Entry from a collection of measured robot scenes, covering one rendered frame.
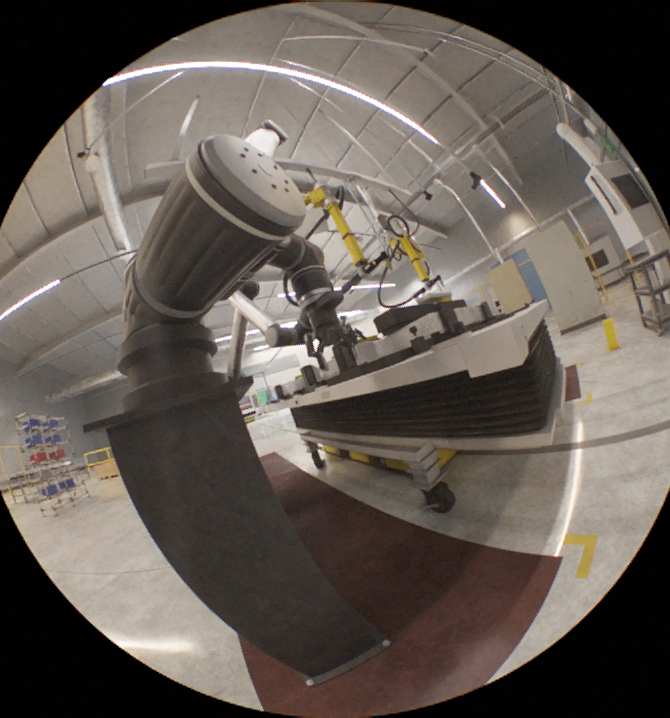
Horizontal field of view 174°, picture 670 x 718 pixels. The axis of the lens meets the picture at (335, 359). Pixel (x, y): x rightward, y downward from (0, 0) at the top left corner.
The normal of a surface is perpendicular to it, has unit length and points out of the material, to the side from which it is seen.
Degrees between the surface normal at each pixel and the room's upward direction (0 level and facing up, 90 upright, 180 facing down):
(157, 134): 176
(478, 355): 90
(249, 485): 90
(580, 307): 90
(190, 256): 149
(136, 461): 90
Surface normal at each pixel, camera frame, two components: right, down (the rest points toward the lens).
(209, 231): 0.08, 0.87
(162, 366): 0.51, -0.26
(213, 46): 0.27, 0.95
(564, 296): -0.83, 0.25
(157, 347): 0.53, 0.72
